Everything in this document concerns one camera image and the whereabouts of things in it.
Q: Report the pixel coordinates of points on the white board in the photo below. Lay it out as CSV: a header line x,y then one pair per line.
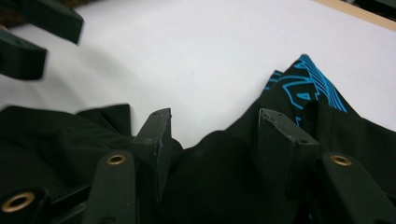
x,y
186,46

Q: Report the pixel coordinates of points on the black shorts with blue print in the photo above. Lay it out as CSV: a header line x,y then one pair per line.
x,y
218,174

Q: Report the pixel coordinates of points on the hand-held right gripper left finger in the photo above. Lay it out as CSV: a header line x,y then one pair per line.
x,y
155,137

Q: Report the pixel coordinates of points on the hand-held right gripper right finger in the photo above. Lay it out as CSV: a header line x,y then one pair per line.
x,y
286,143

